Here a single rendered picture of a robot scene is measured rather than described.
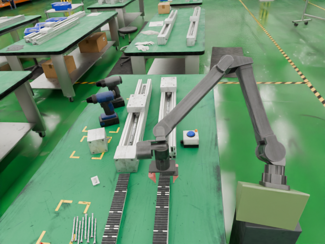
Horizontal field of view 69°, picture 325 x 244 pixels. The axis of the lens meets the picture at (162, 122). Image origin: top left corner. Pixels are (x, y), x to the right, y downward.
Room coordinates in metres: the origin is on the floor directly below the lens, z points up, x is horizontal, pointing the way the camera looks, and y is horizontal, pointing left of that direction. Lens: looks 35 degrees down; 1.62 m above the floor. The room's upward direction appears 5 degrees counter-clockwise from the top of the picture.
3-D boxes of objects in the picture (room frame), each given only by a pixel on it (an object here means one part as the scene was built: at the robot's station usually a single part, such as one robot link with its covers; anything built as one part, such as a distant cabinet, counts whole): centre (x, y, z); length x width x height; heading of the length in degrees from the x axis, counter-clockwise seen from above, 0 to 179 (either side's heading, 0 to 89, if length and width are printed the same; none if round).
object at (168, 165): (0.69, 0.01, 0.95); 0.10 x 0.07 x 0.07; 86
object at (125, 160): (0.86, 0.18, 0.83); 0.12 x 0.09 x 0.10; 85
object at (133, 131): (1.30, 0.15, 0.82); 0.80 x 0.10 x 0.09; 175
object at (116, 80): (1.46, 0.35, 0.89); 0.20 x 0.08 x 0.22; 107
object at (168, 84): (1.53, -0.07, 0.87); 0.16 x 0.11 x 0.07; 175
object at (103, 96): (1.25, 0.36, 0.89); 0.20 x 0.08 x 0.22; 106
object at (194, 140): (0.99, -0.14, 0.81); 0.10 x 0.08 x 0.06; 85
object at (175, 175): (0.69, -0.01, 0.88); 0.07 x 0.07 x 0.09; 86
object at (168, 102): (1.28, -0.04, 0.82); 0.80 x 0.10 x 0.09; 175
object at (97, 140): (1.02, 0.35, 0.83); 0.11 x 0.10 x 0.10; 100
